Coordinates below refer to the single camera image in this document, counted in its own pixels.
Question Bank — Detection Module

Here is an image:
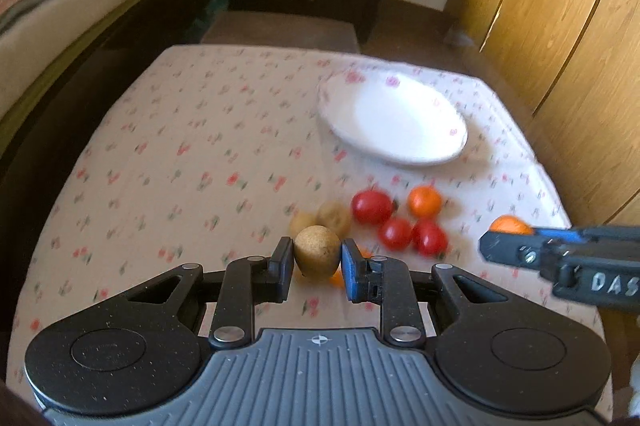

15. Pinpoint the cherry print tablecloth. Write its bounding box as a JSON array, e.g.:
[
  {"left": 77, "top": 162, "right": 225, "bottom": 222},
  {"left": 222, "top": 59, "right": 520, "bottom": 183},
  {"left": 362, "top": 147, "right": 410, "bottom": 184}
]
[{"left": 9, "top": 46, "right": 602, "bottom": 397}]

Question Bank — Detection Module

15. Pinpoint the red tomato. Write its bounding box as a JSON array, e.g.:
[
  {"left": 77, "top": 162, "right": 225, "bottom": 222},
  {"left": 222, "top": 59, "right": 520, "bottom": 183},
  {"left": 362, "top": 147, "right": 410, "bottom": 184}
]
[
  {"left": 412, "top": 219, "right": 448, "bottom": 257},
  {"left": 350, "top": 189, "right": 396, "bottom": 226},
  {"left": 378, "top": 217, "right": 412, "bottom": 252}
]

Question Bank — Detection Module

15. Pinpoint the bed with mattress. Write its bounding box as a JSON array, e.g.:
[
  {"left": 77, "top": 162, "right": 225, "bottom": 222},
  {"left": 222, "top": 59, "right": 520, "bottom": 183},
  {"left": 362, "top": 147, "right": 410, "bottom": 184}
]
[{"left": 0, "top": 0, "right": 231, "bottom": 167}]

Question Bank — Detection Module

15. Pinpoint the white floral plate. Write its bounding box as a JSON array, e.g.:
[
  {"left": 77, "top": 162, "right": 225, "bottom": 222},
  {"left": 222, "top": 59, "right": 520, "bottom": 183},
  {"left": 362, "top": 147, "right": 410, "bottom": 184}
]
[{"left": 318, "top": 68, "right": 469, "bottom": 167}]

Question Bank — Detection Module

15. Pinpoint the orange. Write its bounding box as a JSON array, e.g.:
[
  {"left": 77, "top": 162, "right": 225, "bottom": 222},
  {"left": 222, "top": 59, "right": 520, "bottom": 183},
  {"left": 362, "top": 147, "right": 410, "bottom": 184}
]
[
  {"left": 329, "top": 260, "right": 357, "bottom": 290},
  {"left": 489, "top": 215, "right": 535, "bottom": 235},
  {"left": 407, "top": 186, "right": 442, "bottom": 220}
]

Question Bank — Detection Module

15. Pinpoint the brown longan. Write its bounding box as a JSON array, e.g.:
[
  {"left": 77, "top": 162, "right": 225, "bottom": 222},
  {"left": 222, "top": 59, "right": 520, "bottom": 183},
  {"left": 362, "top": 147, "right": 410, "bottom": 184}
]
[{"left": 294, "top": 226, "right": 341, "bottom": 280}]

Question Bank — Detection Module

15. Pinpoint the wooden wardrobe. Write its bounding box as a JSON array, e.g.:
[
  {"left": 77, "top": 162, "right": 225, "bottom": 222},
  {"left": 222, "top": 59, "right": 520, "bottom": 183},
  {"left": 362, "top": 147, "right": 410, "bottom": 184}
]
[{"left": 446, "top": 0, "right": 639, "bottom": 224}]

